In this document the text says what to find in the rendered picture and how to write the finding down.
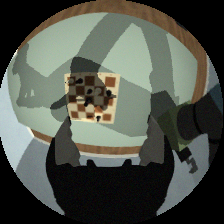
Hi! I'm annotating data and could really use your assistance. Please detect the brown and cream chessboard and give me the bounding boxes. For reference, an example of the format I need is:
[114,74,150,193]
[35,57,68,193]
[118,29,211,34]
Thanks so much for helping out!
[64,72,120,124]

